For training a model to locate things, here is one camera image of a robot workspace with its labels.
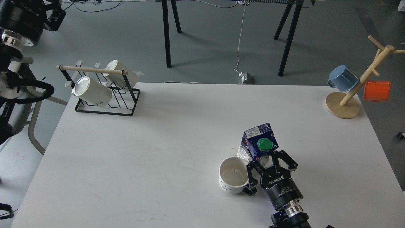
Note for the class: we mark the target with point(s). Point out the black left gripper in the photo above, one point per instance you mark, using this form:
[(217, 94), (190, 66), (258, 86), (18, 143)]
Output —
[(26, 19)]

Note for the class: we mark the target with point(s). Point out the blue and white milk carton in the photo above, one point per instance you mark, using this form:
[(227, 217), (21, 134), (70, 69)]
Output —
[(257, 142)]

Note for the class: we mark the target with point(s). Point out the orange cup on tree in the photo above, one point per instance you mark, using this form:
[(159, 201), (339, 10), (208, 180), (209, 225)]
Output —
[(376, 91)]

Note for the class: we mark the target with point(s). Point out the grey power plug on floor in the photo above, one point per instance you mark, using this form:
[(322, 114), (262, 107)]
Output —
[(246, 78)]

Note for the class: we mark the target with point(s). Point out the grey office chair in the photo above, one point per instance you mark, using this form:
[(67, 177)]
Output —
[(31, 120)]

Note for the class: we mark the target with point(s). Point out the white mug front on rack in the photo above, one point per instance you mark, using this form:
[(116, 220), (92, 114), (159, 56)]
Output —
[(92, 92)]

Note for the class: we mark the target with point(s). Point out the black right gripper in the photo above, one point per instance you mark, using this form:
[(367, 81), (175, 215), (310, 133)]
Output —
[(277, 182)]

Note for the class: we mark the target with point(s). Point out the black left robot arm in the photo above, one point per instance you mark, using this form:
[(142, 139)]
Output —
[(11, 47)]

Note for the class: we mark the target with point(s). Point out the wooden mug tree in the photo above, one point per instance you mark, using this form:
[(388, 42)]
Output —
[(342, 104)]

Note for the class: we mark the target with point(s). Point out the white mug rear on rack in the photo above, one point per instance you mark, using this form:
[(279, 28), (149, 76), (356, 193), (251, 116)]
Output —
[(118, 79)]

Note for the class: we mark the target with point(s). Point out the black table legs right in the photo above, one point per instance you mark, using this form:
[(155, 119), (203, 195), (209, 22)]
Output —
[(290, 3)]

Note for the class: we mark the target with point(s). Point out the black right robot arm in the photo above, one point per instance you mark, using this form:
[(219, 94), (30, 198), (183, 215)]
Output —
[(291, 215)]

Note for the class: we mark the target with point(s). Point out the black wire mug rack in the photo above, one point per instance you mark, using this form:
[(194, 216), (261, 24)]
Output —
[(121, 104)]

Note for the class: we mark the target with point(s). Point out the blue cup on tree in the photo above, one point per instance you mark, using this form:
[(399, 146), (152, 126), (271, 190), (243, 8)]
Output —
[(342, 78)]

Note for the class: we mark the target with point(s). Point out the white mug on rack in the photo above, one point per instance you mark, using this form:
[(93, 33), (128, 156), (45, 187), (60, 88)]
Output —
[(118, 79), (92, 92)]

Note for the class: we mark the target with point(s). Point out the white mug with black handle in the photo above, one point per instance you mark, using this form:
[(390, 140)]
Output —
[(233, 176)]

